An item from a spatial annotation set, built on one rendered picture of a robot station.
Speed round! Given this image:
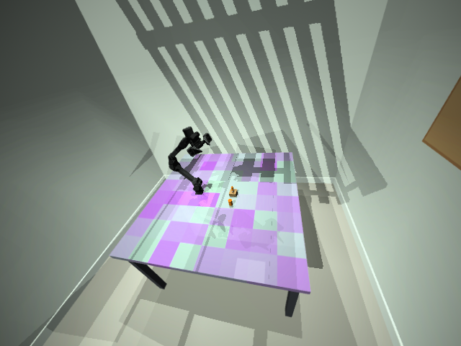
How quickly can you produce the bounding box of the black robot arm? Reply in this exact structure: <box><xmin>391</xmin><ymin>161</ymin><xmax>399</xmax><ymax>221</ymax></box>
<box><xmin>168</xmin><ymin>126</ymin><xmax>204</xmax><ymax>195</ymax></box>

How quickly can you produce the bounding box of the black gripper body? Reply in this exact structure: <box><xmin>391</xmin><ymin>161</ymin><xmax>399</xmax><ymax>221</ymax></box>
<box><xmin>187</xmin><ymin>133</ymin><xmax>212</xmax><ymax>157</ymax></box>

